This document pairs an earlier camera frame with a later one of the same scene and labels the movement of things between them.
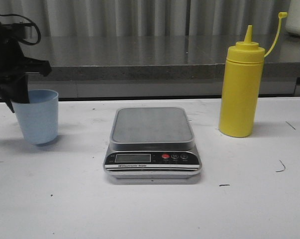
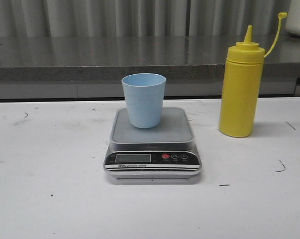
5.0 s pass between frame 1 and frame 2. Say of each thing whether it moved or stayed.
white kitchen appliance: stayed
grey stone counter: stayed
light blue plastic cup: moved
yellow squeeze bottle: stayed
